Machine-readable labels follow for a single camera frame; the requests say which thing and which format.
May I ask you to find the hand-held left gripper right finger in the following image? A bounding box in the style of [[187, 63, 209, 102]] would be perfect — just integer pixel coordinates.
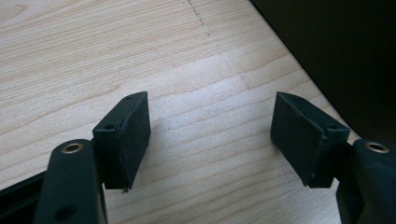
[[269, 91, 351, 189]]

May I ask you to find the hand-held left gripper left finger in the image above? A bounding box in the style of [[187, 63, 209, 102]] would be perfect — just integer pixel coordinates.
[[92, 91, 152, 191]]

